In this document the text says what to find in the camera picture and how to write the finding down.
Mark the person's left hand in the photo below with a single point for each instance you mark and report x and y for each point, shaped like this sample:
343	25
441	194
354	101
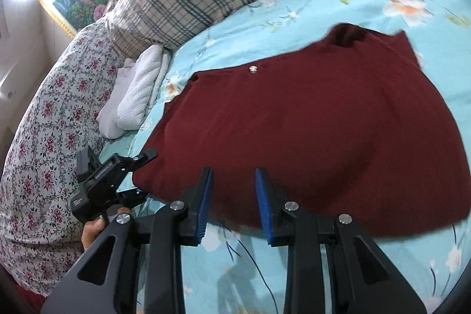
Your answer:
92	231

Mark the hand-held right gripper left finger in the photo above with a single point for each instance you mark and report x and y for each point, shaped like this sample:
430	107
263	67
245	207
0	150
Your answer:
204	211

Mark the pink floral quilt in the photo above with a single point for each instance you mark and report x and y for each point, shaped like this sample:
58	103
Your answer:
44	137

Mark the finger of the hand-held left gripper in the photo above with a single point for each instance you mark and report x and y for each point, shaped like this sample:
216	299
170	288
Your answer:
145	156
132	196

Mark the maroon knit sweater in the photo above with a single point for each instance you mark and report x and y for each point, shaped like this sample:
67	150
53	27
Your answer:
294	137

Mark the light blue floral bedsheet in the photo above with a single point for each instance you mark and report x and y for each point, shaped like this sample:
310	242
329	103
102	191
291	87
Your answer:
287	23

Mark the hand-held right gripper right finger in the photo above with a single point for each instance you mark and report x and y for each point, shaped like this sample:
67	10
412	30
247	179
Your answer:
265	211

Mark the white textured towel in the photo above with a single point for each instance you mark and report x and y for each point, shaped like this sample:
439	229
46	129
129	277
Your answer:
140	93

